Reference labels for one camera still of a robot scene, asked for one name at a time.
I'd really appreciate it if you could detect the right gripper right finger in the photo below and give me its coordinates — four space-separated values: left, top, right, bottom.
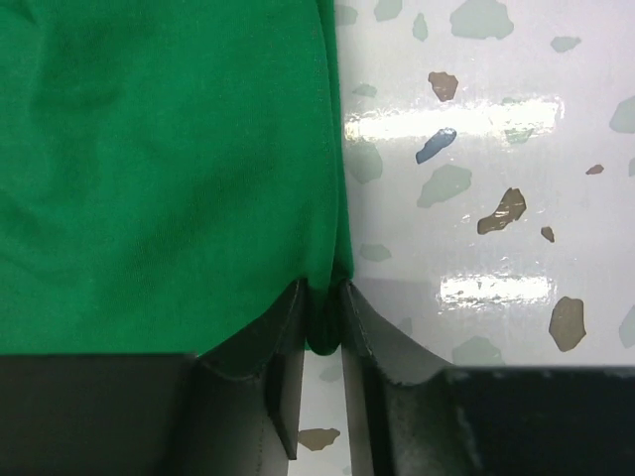
337 281 634 475

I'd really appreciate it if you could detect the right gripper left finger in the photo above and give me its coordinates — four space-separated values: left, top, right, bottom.
1 281 309 475

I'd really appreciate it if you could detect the green t shirt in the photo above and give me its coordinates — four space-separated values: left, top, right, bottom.
1 1 353 355

